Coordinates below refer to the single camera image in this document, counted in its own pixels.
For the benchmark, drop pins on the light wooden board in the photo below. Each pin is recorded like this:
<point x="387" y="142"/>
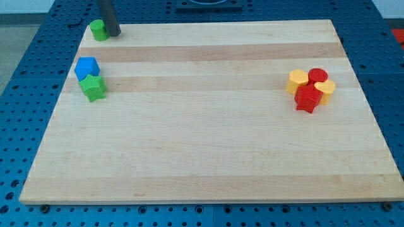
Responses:
<point x="198" y="113"/>

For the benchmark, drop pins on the yellow hexagon block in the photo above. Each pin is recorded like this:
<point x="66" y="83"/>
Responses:
<point x="296" y="78"/>

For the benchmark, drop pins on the red star block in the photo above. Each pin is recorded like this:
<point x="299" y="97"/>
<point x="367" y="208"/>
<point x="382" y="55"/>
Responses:
<point x="307" y="98"/>

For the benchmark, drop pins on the green star block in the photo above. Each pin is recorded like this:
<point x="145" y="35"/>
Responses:
<point x="93" y="87"/>

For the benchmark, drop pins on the red cylinder block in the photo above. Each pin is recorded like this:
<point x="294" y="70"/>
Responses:
<point x="317" y="75"/>

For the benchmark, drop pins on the blue hexagon block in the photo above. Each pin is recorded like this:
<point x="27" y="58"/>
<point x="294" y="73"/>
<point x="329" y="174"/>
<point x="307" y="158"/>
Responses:
<point x="85" y="66"/>

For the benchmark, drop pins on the yellow heart block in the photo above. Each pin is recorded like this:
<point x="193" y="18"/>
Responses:
<point x="327" y="88"/>

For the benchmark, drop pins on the green cylinder block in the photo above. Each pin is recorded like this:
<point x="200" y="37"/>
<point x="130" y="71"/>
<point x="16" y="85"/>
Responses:
<point x="98" y="30"/>

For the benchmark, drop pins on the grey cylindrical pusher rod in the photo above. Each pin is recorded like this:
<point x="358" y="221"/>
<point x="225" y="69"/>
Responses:
<point x="109" y="17"/>

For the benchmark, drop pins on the red object at right edge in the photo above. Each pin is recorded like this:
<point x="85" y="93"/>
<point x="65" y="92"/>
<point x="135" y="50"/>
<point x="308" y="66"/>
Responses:
<point x="399" y="35"/>

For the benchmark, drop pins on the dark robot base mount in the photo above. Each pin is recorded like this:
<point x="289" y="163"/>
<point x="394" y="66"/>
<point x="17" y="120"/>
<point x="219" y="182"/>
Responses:
<point x="189" y="5"/>

